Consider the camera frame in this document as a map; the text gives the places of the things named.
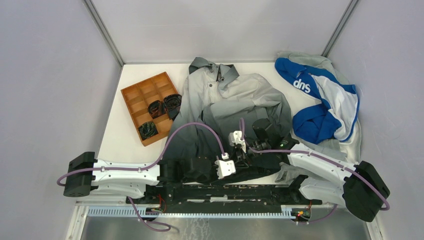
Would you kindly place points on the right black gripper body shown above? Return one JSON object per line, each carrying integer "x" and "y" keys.
{"x": 242, "y": 155}

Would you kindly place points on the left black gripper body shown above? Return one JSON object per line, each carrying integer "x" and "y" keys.
{"x": 214, "y": 170}

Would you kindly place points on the grey black zip jacket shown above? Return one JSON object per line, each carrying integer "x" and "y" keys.
{"x": 214, "y": 99}

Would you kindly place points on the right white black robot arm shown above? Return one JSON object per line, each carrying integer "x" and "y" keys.
{"x": 355, "y": 186}

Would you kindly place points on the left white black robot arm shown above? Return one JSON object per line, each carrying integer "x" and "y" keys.
{"x": 86, "y": 175}

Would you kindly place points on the blue white jacket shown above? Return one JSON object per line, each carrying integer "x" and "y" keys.
{"x": 335, "y": 114}

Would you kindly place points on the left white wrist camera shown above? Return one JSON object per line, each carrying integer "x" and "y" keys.
{"x": 225, "y": 166}

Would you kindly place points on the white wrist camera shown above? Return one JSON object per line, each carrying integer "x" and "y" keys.
{"x": 225, "y": 166}
{"x": 236, "y": 138}

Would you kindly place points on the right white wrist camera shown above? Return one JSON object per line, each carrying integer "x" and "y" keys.
{"x": 236, "y": 138}

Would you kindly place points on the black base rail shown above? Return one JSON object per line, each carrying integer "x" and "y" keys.
{"x": 223, "y": 199}

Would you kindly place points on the white slotted cable duct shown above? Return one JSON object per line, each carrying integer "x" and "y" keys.
{"x": 128, "y": 211}

